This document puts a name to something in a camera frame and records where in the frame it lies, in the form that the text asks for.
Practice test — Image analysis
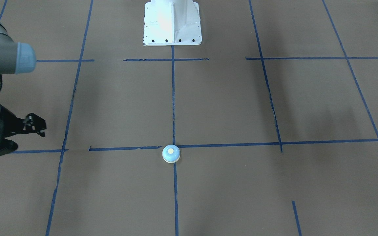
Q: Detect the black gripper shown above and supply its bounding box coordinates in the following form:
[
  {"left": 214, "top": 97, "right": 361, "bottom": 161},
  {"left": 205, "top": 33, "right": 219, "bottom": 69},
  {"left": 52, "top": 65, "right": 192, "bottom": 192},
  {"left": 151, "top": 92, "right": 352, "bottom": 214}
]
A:
[{"left": 0, "top": 106, "right": 47, "bottom": 156}]

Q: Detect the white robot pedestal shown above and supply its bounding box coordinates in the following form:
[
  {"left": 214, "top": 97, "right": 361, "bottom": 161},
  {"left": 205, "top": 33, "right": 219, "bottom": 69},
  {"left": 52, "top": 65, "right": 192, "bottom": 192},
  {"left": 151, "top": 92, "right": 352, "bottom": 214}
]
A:
[{"left": 143, "top": 0, "right": 202, "bottom": 46}]

